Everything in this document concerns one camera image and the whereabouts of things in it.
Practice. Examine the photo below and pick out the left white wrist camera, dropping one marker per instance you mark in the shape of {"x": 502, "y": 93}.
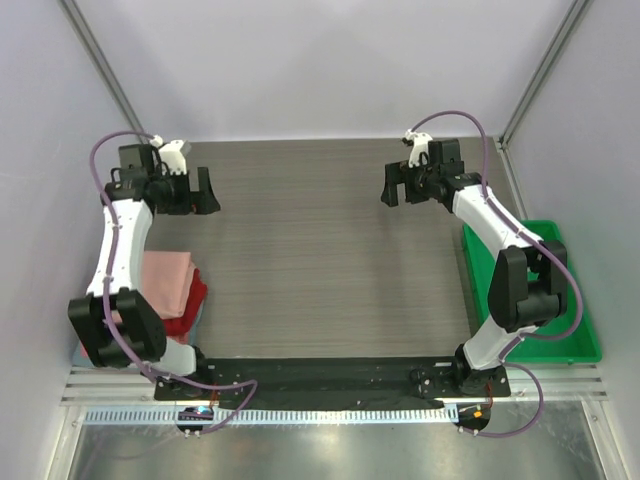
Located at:
{"x": 172, "y": 154}

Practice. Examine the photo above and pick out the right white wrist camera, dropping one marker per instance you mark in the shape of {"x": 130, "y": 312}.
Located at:
{"x": 419, "y": 143}

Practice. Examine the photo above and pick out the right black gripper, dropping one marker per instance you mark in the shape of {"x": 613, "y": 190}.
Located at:
{"x": 406, "y": 179}

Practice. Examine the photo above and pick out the green plastic tray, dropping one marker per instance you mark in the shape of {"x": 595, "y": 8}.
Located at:
{"x": 554, "y": 313}

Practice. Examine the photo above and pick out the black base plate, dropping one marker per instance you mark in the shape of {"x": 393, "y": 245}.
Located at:
{"x": 404, "y": 378}

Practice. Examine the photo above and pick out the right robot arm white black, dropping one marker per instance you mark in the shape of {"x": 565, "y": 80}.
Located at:
{"x": 528, "y": 288}

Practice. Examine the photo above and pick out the blue folded t shirt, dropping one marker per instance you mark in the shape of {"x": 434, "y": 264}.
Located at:
{"x": 195, "y": 324}

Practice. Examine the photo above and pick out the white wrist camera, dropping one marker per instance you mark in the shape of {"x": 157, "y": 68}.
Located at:
{"x": 172, "y": 154}
{"x": 419, "y": 143}

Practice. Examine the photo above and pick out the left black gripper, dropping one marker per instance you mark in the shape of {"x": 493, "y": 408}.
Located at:
{"x": 198, "y": 202}

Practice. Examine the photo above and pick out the white slotted cable duct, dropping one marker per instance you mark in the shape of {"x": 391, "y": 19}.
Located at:
{"x": 202, "y": 416}

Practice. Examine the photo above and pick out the salmon folded t shirt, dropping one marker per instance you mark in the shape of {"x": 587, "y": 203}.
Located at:
{"x": 81, "y": 359}

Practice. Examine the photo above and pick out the red folded t shirt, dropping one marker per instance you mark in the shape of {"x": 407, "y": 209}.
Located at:
{"x": 180, "y": 326}

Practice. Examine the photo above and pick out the pink t shirt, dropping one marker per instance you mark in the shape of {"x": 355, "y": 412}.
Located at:
{"x": 166, "y": 279}

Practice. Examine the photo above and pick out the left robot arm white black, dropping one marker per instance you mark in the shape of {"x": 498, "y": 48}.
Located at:
{"x": 115, "y": 323}

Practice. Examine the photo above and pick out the aluminium frame rail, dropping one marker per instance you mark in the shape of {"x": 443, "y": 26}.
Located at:
{"x": 558, "y": 382}

